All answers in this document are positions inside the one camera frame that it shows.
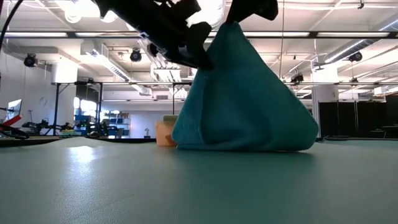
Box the black hanging cable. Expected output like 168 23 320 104
0 0 25 52

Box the black metal rack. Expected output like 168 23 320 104
51 81 103 136

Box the small bright-screen monitor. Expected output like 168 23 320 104
6 98 23 121

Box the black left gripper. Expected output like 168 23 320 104
114 0 215 71

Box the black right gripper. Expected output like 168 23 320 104
226 0 279 24

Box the tan rectangular tray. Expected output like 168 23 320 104
154 120 180 147

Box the black horizontal overhead bar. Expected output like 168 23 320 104
0 30 398 39

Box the shelf with blue bins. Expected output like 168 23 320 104
104 111 131 138

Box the black room partition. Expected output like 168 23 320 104
318 95 398 139

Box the red object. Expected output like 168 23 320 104
0 114 24 128

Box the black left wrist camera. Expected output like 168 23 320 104
167 0 202 20

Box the teal microfiber towel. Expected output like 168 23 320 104
171 21 320 152

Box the green table mat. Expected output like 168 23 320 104
0 136 398 224

